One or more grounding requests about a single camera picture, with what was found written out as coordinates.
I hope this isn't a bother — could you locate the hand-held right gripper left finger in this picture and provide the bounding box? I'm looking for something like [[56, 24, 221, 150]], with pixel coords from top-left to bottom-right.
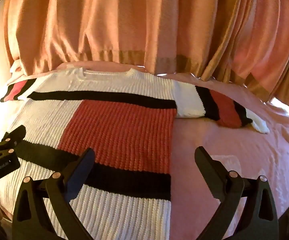
[[11, 148, 95, 240]]

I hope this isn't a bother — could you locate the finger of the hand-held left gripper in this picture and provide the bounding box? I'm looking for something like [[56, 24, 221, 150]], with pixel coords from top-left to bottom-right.
[[0, 125, 26, 167]]

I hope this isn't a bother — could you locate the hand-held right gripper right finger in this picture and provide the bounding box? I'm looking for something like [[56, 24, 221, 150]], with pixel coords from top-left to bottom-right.
[[194, 146, 280, 240]]

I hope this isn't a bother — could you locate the white red black knit sweater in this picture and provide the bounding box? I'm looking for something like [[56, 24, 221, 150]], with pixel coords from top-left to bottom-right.
[[0, 67, 271, 240]]

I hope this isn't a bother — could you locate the pink bed blanket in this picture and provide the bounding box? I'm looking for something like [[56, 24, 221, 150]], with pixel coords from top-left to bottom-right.
[[0, 62, 289, 240]]

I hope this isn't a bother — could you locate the white cloth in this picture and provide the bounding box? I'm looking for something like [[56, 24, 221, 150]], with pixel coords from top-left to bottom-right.
[[8, 61, 28, 78]]

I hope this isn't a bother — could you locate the orange curtain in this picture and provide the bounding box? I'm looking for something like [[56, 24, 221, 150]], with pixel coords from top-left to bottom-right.
[[3, 0, 289, 107]]

